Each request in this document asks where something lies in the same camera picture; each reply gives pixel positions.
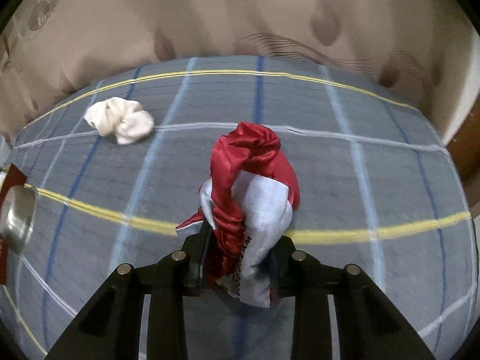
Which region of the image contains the red and white satin cloth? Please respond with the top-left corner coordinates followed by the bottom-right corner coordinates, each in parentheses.
top-left (176, 122), bottom-right (300, 308)

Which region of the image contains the grey plaid tablecloth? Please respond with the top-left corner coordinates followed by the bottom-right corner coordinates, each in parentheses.
top-left (1, 56), bottom-right (479, 359)

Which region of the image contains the cream crumpled cloth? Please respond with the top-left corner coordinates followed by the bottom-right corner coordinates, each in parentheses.
top-left (84, 97), bottom-right (155, 146)

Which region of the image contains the beige leaf-print curtain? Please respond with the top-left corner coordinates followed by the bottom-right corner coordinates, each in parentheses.
top-left (1, 0), bottom-right (479, 141)

